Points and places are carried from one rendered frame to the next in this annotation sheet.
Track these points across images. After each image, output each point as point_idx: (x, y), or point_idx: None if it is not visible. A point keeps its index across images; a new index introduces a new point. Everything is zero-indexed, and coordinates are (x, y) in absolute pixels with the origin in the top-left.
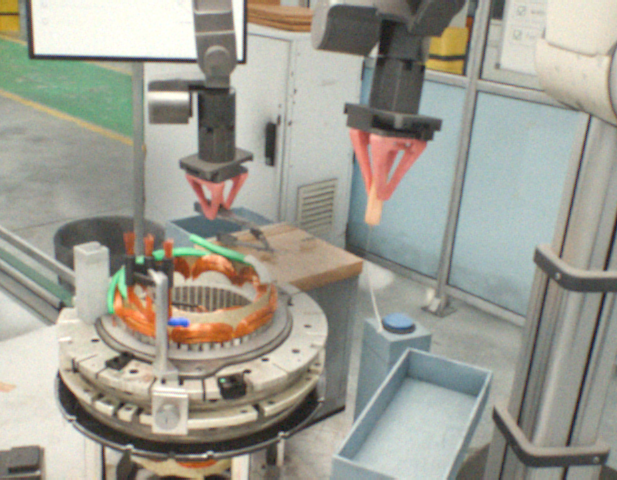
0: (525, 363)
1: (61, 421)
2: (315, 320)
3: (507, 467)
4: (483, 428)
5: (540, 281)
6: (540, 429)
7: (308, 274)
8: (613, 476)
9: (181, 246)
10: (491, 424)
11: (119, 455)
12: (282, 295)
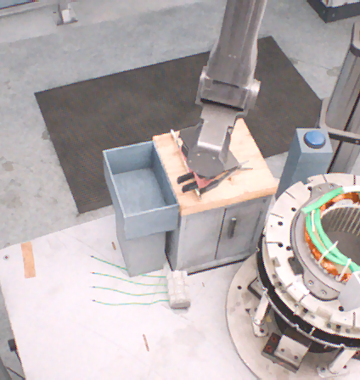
0: (350, 103)
1: (182, 376)
2: None
3: (343, 151)
4: (29, 115)
5: None
6: None
7: (261, 158)
8: (111, 80)
9: (151, 220)
10: (27, 108)
11: (302, 337)
12: (334, 187)
